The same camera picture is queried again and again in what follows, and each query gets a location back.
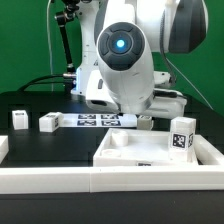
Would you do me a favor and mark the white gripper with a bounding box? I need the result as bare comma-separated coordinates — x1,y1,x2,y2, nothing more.
86,70,187,119

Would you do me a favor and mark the white square table top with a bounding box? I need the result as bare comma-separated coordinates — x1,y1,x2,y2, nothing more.
93,128,198,167

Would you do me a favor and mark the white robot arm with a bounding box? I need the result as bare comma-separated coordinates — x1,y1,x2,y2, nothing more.
71,0,208,119

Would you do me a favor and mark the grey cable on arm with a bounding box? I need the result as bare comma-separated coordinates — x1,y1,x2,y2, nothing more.
166,59,214,111

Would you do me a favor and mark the white sheet with markers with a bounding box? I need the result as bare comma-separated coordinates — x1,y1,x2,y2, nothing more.
62,113,137,127

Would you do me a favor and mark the white fence wall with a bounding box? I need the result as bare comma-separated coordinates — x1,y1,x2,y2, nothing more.
0,165,224,194
0,136,9,163
194,135,224,166

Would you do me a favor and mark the white right fence wall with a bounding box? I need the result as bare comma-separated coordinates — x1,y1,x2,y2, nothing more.
194,135,224,166

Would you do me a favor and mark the white thin cable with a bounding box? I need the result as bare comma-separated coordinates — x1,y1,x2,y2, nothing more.
45,0,55,92

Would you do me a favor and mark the white left fence wall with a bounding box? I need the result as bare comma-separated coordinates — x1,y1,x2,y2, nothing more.
0,136,9,163

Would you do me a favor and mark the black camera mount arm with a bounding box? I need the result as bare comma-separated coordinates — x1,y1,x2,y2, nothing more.
55,0,80,92

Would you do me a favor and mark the white front fence wall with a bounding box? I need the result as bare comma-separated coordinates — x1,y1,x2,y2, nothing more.
0,165,224,194

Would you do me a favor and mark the black cable bundle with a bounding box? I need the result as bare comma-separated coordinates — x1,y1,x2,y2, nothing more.
18,73,68,92

